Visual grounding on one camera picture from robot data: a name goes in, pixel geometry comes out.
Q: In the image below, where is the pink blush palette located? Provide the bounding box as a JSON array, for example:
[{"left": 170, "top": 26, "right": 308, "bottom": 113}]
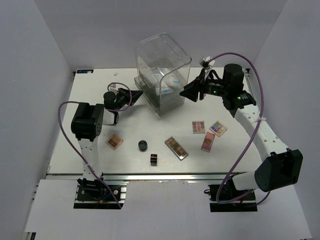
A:
[{"left": 201, "top": 132, "right": 216, "bottom": 152}]

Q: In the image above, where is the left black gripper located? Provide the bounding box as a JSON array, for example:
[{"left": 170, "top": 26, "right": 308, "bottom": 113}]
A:
[{"left": 113, "top": 87, "right": 143, "bottom": 112}]

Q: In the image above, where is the aluminium right side rail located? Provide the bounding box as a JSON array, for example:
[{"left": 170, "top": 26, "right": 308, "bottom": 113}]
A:
[{"left": 242, "top": 68, "right": 252, "bottom": 93}]

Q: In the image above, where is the cotton pad pack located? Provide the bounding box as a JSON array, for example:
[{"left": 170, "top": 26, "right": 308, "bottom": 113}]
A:
[
  {"left": 159, "top": 73, "right": 181, "bottom": 95},
  {"left": 149, "top": 67, "right": 168, "bottom": 81}
]

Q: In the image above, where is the nine pan pink palette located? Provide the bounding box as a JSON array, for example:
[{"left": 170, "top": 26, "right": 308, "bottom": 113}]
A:
[{"left": 192, "top": 121, "right": 206, "bottom": 134}]

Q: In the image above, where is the square brown eyeshadow palette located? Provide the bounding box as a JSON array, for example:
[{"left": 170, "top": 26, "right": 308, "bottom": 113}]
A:
[{"left": 105, "top": 134, "right": 124, "bottom": 150}]

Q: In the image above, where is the aluminium rail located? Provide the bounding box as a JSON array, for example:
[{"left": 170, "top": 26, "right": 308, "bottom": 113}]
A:
[
  {"left": 242, "top": 68, "right": 252, "bottom": 93},
  {"left": 46, "top": 173, "right": 236, "bottom": 182}
]

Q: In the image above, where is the round black jar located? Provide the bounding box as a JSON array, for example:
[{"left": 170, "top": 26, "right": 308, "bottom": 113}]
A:
[{"left": 138, "top": 140, "right": 148, "bottom": 152}]

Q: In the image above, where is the small black amber cube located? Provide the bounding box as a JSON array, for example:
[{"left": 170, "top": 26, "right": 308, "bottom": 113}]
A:
[{"left": 150, "top": 153, "right": 158, "bottom": 166}]

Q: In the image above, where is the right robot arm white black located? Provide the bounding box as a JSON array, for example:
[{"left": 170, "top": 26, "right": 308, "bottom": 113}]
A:
[{"left": 180, "top": 63, "right": 303, "bottom": 200}]

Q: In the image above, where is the left blue table label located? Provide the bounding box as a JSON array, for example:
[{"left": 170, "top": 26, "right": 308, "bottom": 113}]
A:
[{"left": 76, "top": 69, "right": 94, "bottom": 74}]

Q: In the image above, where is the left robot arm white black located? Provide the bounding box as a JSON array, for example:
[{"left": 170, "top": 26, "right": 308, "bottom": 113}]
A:
[{"left": 71, "top": 88, "right": 143, "bottom": 181}]

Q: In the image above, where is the colourful eyeshadow palette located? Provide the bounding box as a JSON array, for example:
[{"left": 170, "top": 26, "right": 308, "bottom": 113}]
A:
[{"left": 209, "top": 120, "right": 228, "bottom": 137}]

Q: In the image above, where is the long brown eyeshadow palette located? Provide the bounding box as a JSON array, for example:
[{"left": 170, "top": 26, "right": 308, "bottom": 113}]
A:
[{"left": 164, "top": 136, "right": 189, "bottom": 161}]

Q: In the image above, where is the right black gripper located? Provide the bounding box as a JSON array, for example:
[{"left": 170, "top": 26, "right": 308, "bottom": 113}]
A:
[{"left": 179, "top": 68, "right": 229, "bottom": 103}]

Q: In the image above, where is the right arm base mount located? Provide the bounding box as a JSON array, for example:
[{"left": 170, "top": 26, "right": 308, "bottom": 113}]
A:
[{"left": 203, "top": 184, "right": 258, "bottom": 213}]

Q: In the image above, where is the aluminium front rail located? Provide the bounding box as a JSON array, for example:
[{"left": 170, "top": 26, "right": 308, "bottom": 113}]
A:
[{"left": 46, "top": 173, "right": 236, "bottom": 182}]

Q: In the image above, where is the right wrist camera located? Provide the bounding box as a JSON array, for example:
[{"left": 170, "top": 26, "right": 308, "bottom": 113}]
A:
[{"left": 199, "top": 56, "right": 215, "bottom": 72}]

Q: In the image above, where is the clear acrylic makeup organizer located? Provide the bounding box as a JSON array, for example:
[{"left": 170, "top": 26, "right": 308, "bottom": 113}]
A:
[{"left": 134, "top": 32, "right": 192, "bottom": 117}]

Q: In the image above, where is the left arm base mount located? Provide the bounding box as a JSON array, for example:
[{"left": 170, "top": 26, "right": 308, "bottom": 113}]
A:
[{"left": 73, "top": 178, "right": 127, "bottom": 210}]

